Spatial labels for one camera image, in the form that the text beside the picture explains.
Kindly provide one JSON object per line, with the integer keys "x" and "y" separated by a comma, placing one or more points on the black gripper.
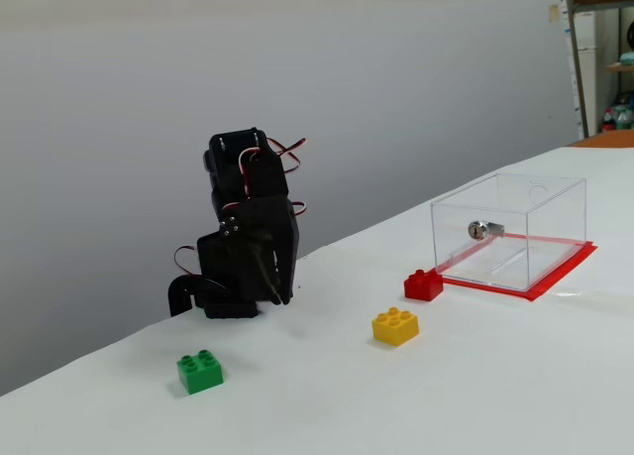
{"x": 271, "y": 240}

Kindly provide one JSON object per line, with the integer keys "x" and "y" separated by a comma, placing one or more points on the green lego brick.
{"x": 200, "y": 373}

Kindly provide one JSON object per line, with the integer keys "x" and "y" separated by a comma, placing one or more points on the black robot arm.
{"x": 233, "y": 276}

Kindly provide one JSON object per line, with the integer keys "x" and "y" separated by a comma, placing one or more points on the yellow lego brick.
{"x": 395, "y": 328}

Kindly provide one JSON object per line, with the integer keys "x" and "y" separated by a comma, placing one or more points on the red lego brick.
{"x": 422, "y": 286}

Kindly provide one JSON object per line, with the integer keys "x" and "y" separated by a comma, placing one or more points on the silver box lock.
{"x": 478, "y": 230}

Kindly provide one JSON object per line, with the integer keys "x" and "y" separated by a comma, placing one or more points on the transparent plastic box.
{"x": 510, "y": 217}

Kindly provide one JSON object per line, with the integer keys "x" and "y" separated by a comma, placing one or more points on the black table clamp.
{"x": 178, "y": 296}

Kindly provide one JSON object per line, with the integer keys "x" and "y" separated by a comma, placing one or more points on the red tape square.
{"x": 555, "y": 281}

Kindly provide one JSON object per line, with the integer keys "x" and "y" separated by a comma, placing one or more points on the orange table surface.
{"x": 609, "y": 139}

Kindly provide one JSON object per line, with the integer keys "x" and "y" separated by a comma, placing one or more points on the red cap bottle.
{"x": 608, "y": 122}

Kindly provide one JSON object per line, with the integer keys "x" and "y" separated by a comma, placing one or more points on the white cabinet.
{"x": 587, "y": 78}

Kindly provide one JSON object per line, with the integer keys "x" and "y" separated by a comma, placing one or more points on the metal shelf rack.
{"x": 574, "y": 53}

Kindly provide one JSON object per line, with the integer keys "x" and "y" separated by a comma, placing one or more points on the green plastic bottle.
{"x": 625, "y": 115}

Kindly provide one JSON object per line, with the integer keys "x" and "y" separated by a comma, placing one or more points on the teal object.
{"x": 628, "y": 58}

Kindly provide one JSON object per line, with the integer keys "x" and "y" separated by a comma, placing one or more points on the paper wall label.
{"x": 553, "y": 13}

